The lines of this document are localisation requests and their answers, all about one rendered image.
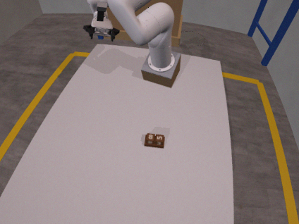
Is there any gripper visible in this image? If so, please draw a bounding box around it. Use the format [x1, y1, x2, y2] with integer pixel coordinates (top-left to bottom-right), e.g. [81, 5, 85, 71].
[83, 15, 120, 41]

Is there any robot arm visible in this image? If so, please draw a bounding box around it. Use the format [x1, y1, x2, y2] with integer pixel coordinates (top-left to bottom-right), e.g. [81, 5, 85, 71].
[87, 0, 175, 73]

